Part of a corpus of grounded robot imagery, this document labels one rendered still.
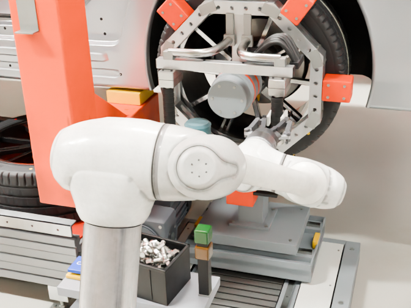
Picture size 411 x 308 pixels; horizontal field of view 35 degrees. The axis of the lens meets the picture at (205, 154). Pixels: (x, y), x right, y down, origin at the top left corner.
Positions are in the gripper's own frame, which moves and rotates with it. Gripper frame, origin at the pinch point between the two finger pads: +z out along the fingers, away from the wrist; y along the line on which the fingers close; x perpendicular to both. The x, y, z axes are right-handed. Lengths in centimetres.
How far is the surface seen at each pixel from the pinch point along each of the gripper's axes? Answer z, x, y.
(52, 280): -8, -68, -80
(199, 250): -40.4, -22.7, -11.7
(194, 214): 73, -83, -53
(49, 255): -8, -57, -80
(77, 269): -41, -35, -48
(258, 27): 46, 15, -17
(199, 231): -40.3, -17.2, -11.6
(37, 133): -16, -6, -72
